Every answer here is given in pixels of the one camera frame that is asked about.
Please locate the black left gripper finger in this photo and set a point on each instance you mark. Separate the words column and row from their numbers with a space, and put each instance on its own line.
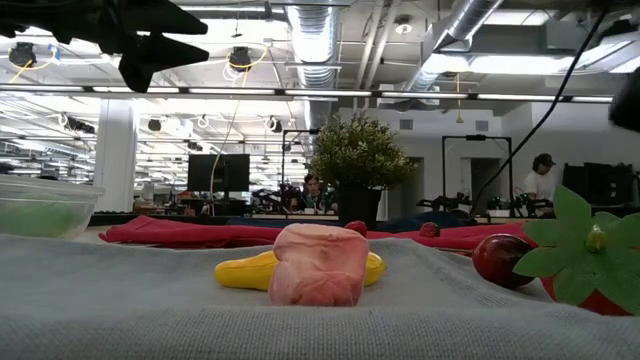
column 155, row 20
column 150, row 57

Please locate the toy strawberry with green leaves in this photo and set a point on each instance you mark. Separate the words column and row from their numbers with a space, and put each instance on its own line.
column 575, row 260

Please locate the green toy starfruit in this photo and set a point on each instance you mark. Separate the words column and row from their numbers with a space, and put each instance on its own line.
column 35, row 220

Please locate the dark red toy apple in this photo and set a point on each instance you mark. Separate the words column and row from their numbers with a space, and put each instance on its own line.
column 497, row 260

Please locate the yellow toy banana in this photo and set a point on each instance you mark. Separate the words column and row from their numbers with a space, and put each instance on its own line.
column 240, row 272

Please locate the dark red toy cherry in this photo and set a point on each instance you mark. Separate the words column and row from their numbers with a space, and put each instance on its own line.
column 429, row 229
column 356, row 227

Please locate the pink toy fruit piece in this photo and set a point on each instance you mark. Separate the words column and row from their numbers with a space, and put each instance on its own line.
column 320, row 265

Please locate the clear plastic tupperware container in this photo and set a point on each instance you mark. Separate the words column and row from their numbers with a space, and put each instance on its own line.
column 75, row 200

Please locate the black background cabinet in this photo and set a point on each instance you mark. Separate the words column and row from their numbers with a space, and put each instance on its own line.
column 600, row 185

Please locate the white building column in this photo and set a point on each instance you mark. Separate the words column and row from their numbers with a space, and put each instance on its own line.
column 115, row 155

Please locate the person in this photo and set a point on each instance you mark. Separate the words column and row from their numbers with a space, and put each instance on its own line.
column 540, row 185
column 312, row 192

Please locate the black background monitor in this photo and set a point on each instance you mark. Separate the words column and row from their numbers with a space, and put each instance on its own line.
column 220, row 172

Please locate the long ceiling light strip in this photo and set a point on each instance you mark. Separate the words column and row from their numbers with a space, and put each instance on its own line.
column 320, row 93

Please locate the red cloth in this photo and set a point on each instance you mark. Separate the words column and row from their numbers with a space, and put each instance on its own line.
column 175, row 232

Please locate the black background robot arms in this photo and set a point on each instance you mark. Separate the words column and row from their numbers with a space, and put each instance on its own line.
column 445, row 202

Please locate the green potted plant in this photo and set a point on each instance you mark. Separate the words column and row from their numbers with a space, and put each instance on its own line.
column 360, row 155

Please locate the grey cloth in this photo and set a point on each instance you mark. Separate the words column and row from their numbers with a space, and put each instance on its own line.
column 150, row 300

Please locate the black background stand frame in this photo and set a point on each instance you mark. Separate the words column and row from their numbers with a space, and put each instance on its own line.
column 475, row 137
column 283, row 160

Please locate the silver ventilation duct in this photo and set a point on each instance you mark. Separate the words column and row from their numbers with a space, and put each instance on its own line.
column 470, row 17
column 315, row 45

